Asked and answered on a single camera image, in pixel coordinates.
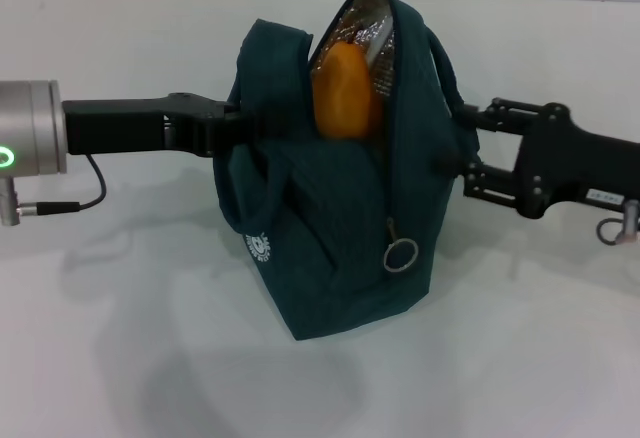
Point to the yellow pear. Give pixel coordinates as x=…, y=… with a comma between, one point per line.
x=345, y=93

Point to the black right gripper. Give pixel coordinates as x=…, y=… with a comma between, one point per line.
x=575, y=168

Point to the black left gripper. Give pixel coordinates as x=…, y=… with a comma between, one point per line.
x=115, y=125

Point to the dark teal lunch bag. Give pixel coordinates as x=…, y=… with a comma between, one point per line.
x=325, y=238

